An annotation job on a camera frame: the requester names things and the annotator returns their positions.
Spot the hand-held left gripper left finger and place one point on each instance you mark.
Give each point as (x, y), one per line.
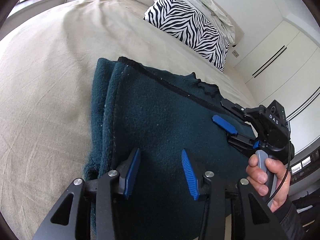
(131, 173)

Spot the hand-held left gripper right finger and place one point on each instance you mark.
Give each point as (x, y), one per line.
(190, 176)

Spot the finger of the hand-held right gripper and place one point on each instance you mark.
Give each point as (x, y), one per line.
(232, 106)
(225, 124)

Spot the dark teal knit sweater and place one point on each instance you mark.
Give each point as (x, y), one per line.
(160, 120)

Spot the person's right forearm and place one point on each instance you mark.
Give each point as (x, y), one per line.
(292, 220)

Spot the person's right hand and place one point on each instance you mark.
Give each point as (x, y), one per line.
(281, 180)

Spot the white wardrobe doors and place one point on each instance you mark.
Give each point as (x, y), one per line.
(275, 50)

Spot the zebra print pillow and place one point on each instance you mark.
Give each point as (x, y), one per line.
(190, 27)

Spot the folded white duvet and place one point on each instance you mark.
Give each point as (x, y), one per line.
(215, 7)

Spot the bed with beige sheet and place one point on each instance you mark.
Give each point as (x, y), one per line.
(45, 80)

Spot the white wall socket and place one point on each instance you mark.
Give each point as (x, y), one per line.
(235, 53)

